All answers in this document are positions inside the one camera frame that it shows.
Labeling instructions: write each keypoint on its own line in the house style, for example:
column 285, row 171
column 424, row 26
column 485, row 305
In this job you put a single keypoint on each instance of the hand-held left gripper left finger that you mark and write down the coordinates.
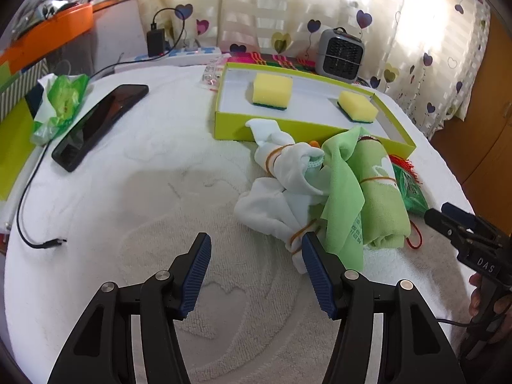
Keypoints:
column 196, row 276

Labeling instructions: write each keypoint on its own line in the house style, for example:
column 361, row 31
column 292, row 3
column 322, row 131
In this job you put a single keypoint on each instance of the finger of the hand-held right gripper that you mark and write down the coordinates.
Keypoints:
column 458, row 212
column 440, row 222

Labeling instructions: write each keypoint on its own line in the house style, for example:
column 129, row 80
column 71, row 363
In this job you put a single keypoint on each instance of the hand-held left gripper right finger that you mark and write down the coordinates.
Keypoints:
column 318, row 276

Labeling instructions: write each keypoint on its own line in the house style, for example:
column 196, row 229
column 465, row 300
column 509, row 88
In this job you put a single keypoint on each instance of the green plastic packet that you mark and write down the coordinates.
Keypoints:
column 414, row 196

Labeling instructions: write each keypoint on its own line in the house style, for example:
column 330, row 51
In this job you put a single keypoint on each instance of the green towel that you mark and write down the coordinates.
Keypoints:
column 384, row 204

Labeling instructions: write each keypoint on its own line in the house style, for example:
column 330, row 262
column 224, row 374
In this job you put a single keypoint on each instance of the red tassel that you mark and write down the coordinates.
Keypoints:
column 410, row 170

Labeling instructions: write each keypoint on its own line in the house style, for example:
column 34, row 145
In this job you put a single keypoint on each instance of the white cloth bundle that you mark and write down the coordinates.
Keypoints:
column 272, row 208
column 292, row 164

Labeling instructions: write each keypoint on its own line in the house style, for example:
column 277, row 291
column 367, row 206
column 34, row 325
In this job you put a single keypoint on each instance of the thin light green cloth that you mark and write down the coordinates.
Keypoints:
column 344, row 192

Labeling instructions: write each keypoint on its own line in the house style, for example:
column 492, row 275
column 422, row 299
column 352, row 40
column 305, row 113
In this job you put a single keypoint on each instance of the yellow-green cardboard box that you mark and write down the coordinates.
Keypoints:
column 280, row 130

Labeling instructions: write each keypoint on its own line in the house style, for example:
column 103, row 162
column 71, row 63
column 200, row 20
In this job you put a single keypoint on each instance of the person's right hand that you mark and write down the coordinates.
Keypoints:
column 476, row 300

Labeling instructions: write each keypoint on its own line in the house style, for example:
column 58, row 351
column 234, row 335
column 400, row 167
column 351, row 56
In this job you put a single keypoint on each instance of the white embossed towel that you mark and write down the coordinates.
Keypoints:
column 140, row 216

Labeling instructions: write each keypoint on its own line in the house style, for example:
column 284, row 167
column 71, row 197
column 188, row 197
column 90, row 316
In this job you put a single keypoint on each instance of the wooden cabinet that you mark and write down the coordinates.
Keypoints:
column 488, row 108

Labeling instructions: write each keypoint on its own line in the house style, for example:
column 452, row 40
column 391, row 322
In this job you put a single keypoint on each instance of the small yellow sponge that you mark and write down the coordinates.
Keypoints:
column 358, row 106

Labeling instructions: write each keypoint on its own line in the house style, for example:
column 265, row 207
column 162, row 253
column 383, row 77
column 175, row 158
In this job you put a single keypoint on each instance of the black smartphone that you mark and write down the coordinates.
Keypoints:
column 100, row 124

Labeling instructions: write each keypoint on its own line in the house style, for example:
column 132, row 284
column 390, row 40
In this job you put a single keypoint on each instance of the large yellow sponge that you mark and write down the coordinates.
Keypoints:
column 272, row 90

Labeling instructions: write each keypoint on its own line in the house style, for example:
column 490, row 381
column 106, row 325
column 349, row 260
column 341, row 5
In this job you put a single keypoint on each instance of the small grey heater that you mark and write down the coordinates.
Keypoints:
column 340, row 56

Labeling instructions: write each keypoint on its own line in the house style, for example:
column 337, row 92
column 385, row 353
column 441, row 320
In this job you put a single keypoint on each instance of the clear blister packet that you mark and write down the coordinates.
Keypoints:
column 212, row 74

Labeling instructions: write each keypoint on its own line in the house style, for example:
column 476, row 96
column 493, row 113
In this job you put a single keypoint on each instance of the colourful woven mat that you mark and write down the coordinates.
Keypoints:
column 276, row 60

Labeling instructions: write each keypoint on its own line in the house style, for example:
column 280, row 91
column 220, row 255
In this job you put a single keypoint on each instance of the white power strip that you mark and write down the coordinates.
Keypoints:
column 188, row 54

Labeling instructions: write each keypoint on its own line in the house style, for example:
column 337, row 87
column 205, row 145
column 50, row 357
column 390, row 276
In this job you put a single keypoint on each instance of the green tissue pack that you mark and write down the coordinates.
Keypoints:
column 60, row 100

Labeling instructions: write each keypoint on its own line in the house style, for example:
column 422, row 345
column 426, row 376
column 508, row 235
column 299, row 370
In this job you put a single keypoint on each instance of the yellow-green cardboard sheet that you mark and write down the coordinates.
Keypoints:
column 14, row 148

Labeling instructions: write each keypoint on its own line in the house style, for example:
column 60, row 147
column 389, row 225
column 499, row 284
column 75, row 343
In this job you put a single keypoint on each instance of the black charger adapter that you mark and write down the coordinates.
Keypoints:
column 155, row 43

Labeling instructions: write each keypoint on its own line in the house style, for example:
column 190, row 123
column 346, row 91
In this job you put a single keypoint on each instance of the striped grey box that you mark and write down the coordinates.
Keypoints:
column 22, row 84

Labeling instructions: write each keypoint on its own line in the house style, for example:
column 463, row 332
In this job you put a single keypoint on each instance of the heart print curtain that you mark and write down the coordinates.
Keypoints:
column 256, row 8

